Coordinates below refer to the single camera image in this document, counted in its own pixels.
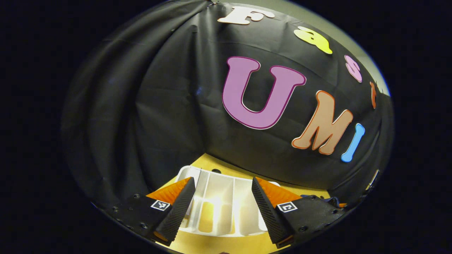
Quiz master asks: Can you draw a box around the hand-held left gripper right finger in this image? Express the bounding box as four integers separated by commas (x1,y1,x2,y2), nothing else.
251,176,345,248

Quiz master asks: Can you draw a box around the black backdrop cloth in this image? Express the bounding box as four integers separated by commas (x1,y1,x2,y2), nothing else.
60,0,394,208

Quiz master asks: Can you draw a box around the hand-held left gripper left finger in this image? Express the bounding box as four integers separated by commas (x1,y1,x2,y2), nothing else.
106,176,196,246

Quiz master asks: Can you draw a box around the white plastic bookshelf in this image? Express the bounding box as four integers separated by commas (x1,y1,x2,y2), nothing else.
176,165,281,237

